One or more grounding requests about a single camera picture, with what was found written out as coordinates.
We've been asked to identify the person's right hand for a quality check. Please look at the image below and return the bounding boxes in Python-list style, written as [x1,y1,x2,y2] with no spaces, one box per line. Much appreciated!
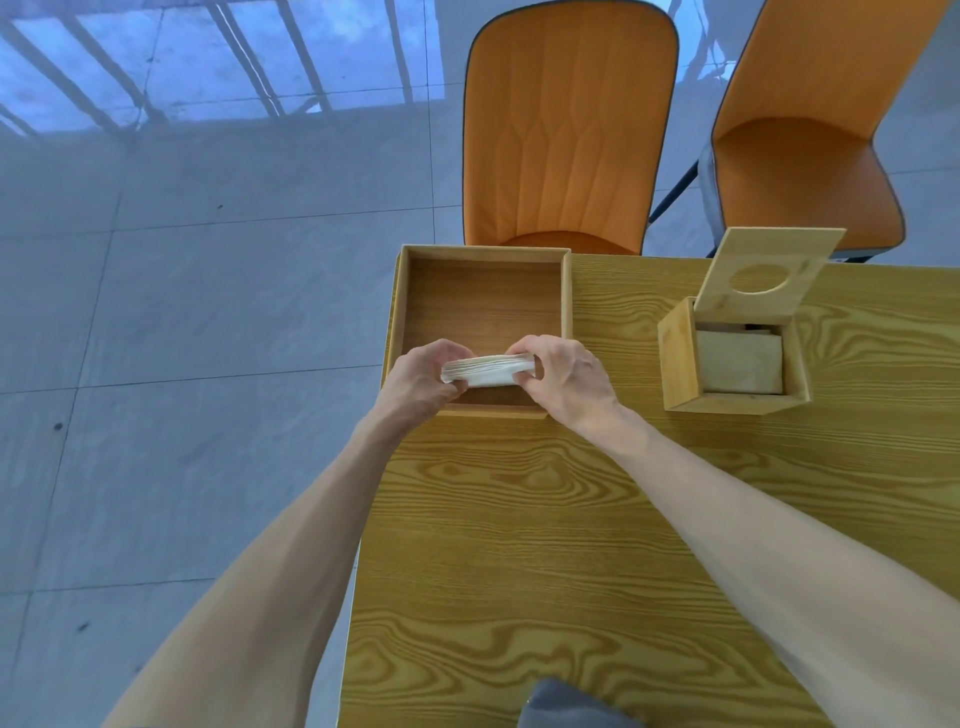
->
[506,334,639,444]

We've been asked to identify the person's left hand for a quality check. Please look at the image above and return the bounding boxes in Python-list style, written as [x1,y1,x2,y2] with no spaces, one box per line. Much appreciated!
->
[372,338,475,433]

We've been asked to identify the white napkin stack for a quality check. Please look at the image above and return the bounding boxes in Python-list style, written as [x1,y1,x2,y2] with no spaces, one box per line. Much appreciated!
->
[440,353,538,389]

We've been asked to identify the wooden box with holed lid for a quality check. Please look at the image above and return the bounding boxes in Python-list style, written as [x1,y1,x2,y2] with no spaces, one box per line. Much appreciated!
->
[657,226,848,416]

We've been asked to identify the person's left forearm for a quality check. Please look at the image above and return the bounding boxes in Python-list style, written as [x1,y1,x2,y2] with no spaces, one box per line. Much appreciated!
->
[101,404,421,728]

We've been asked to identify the person's right forearm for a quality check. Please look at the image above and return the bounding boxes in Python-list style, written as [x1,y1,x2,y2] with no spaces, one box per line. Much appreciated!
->
[596,412,960,728]

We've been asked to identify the open wooden tray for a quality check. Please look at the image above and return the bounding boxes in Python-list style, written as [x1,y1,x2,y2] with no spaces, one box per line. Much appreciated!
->
[380,244,575,420]

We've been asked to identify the orange quilted chair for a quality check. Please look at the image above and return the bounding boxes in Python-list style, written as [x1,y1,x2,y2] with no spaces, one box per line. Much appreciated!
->
[461,0,681,257]

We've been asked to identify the orange smooth chair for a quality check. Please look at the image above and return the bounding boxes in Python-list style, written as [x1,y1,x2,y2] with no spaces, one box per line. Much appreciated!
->
[648,0,952,265]

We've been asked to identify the grey printed shirt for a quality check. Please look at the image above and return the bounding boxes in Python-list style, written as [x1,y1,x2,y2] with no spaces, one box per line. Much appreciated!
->
[517,677,646,728]

